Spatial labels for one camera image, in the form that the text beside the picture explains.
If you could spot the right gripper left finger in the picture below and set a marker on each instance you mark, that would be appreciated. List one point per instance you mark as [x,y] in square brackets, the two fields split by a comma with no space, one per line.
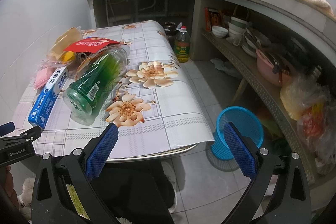
[51,202]

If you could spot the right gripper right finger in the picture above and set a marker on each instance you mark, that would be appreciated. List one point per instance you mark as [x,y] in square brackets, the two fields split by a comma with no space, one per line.
[290,201]

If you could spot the blue white toothpaste box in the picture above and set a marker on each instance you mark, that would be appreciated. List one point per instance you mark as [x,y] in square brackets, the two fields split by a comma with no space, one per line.
[41,110]

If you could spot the green plastic drink bottle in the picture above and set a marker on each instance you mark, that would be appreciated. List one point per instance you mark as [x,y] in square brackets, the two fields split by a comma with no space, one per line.
[94,77]

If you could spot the yellow small box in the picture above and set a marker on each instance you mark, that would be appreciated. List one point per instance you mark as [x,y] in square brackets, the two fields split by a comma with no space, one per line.
[67,56]

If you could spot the brown paper bag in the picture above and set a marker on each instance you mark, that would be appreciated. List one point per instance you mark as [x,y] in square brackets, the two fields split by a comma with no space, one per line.
[69,37]

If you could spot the red snack wrapper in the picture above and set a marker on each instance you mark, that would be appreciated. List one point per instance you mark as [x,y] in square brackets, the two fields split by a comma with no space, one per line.
[91,45]

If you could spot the blue plastic trash basket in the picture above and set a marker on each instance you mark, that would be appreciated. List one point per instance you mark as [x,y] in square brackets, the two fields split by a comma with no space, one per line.
[235,125]

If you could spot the concrete kitchen counter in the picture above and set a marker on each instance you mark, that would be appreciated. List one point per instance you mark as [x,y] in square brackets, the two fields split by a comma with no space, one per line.
[306,20]

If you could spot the pink sponge pack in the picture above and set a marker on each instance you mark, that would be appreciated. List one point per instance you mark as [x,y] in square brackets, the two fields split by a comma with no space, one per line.
[42,77]

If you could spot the plastic bags on shelf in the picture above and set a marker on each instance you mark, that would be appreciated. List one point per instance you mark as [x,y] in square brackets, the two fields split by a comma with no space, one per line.
[311,106]

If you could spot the person's shoe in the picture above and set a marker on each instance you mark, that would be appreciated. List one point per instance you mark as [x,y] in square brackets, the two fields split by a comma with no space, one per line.
[171,177]

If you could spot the pink plastic basin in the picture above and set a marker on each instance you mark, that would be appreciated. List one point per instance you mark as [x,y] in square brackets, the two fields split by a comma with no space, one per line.
[266,70]

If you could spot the floral tablecloth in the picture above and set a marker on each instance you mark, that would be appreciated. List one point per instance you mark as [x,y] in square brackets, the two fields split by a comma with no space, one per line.
[152,103]

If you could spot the stacked bowls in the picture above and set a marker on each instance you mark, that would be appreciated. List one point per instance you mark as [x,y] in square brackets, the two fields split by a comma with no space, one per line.
[236,26]

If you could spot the white bowl on shelf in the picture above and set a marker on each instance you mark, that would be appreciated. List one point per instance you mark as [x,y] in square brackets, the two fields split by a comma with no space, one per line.
[219,32]

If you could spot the dark clay jar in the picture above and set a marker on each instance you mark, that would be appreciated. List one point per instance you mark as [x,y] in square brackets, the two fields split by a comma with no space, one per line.
[170,28]

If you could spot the cooking oil bottle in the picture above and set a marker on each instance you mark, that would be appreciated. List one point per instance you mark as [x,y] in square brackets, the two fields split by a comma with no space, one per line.
[182,43]

